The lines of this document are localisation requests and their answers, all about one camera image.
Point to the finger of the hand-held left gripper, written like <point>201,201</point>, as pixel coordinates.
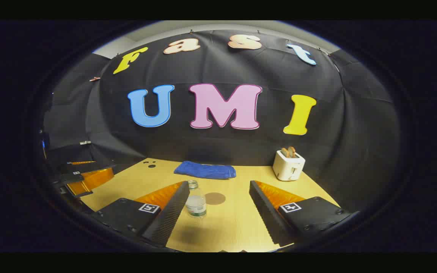
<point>85,167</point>
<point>93,178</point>

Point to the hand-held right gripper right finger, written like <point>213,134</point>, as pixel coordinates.
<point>266,212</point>

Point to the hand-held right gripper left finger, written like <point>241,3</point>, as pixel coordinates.
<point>171,214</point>

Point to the clear plastic water bottle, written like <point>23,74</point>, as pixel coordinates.
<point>196,203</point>

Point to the round brown coaster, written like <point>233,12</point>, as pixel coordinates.
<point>215,198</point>

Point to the silver backdrop clip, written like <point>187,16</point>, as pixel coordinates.
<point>85,143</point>

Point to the white toaster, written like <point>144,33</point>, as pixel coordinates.
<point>287,168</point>

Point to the blue towel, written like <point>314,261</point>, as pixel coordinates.
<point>205,170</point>

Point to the toasted bread slice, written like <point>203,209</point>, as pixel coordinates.
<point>285,152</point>
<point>292,151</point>

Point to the black backdrop cloth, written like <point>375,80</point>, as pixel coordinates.
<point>241,68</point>

